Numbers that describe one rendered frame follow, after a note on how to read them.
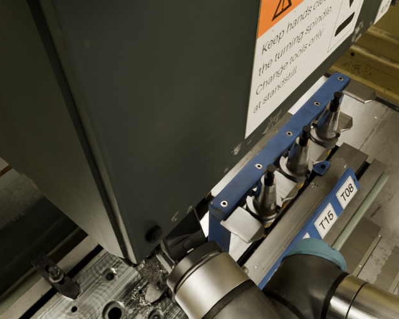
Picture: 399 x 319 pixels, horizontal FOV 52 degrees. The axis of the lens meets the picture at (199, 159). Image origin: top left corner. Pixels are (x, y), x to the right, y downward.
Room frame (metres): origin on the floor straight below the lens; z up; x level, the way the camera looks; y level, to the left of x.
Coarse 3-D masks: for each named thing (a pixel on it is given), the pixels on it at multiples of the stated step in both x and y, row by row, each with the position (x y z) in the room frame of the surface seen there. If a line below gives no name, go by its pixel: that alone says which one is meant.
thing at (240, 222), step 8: (240, 208) 0.38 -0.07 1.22; (232, 216) 0.36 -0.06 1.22; (240, 216) 0.36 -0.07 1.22; (248, 216) 0.36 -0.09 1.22; (224, 224) 0.35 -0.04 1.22; (232, 224) 0.35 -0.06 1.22; (240, 224) 0.35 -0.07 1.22; (248, 224) 0.35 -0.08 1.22; (256, 224) 0.35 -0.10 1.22; (264, 224) 0.35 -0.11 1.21; (232, 232) 0.33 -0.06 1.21; (240, 232) 0.33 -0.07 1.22; (248, 232) 0.33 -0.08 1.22; (256, 232) 0.33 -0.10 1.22; (248, 240) 0.32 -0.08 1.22; (256, 240) 0.32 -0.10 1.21
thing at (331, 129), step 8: (328, 104) 0.56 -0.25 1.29; (328, 112) 0.55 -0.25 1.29; (336, 112) 0.54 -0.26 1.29; (320, 120) 0.55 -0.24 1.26; (328, 120) 0.54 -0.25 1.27; (336, 120) 0.54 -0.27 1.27; (320, 128) 0.54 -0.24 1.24; (328, 128) 0.54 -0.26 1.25; (336, 128) 0.55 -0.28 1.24; (320, 136) 0.54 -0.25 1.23; (328, 136) 0.53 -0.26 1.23
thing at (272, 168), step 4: (268, 168) 0.39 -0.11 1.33; (272, 168) 0.39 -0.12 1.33; (268, 172) 0.39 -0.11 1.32; (272, 172) 0.38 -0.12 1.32; (264, 176) 0.39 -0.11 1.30; (268, 176) 0.39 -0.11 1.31; (272, 176) 0.39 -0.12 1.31; (264, 180) 0.39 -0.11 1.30; (268, 180) 0.38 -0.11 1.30; (272, 180) 0.38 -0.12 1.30
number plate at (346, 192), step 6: (348, 180) 0.61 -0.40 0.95; (342, 186) 0.59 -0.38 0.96; (348, 186) 0.60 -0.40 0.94; (354, 186) 0.61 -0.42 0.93; (342, 192) 0.58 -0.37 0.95; (348, 192) 0.59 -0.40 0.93; (354, 192) 0.60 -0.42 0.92; (342, 198) 0.57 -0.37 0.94; (348, 198) 0.58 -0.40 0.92; (342, 204) 0.56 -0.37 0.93
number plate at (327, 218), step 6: (330, 204) 0.54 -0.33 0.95; (324, 210) 0.52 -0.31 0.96; (330, 210) 0.53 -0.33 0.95; (324, 216) 0.51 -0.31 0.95; (330, 216) 0.52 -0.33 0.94; (336, 216) 0.52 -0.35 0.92; (318, 222) 0.49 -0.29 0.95; (324, 222) 0.50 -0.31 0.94; (330, 222) 0.51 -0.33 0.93; (318, 228) 0.48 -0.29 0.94; (324, 228) 0.49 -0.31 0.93; (324, 234) 0.47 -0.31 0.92
